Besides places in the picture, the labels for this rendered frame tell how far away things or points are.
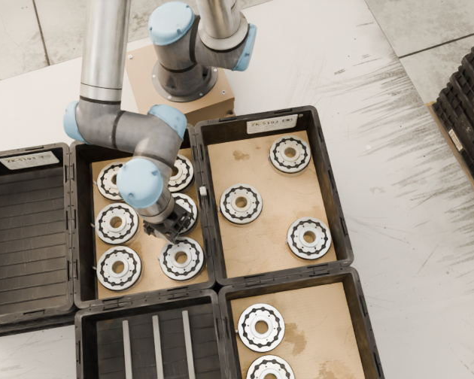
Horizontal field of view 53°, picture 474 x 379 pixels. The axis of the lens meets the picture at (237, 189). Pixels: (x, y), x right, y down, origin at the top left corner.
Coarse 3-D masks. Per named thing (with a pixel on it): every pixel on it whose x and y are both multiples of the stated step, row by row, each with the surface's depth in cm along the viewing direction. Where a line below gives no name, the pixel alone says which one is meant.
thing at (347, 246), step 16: (272, 112) 114; (288, 112) 114; (320, 128) 112; (320, 144) 110; (208, 192) 107; (336, 192) 106; (208, 208) 105; (336, 208) 104; (208, 224) 104; (352, 256) 101; (272, 272) 100; (288, 272) 100; (304, 272) 100
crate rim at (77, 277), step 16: (192, 128) 113; (80, 144) 112; (192, 144) 111; (208, 240) 103; (80, 256) 102; (208, 256) 103; (80, 272) 101; (208, 272) 100; (80, 288) 99; (176, 288) 99; (192, 288) 99; (208, 288) 99; (80, 304) 98; (96, 304) 98; (112, 304) 98
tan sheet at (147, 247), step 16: (112, 160) 121; (128, 160) 121; (192, 160) 121; (96, 176) 120; (96, 192) 118; (192, 192) 117; (96, 208) 116; (96, 240) 114; (144, 240) 113; (160, 240) 113; (96, 256) 112; (144, 256) 112; (144, 272) 110; (160, 272) 110; (144, 288) 109; (160, 288) 109
